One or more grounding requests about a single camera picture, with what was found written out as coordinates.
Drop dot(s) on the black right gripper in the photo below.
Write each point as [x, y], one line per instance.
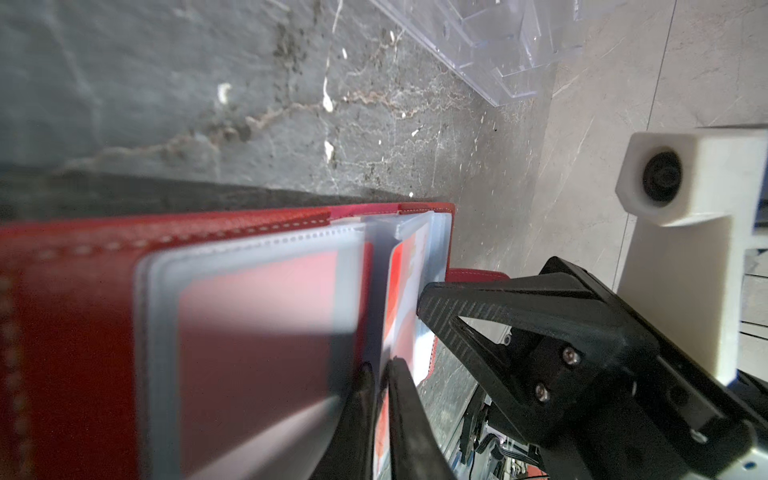
[576, 374]

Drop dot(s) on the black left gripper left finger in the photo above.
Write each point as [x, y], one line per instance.
[350, 452]

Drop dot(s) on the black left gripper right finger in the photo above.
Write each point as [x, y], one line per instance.
[414, 452]

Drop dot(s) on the red leather card holder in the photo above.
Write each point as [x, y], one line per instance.
[68, 361]

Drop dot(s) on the clear acrylic tiered card stand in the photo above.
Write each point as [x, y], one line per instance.
[498, 47]

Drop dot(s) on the white plastic card sleeves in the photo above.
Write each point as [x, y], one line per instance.
[246, 349]

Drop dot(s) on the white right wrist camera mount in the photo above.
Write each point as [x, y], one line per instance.
[694, 194]

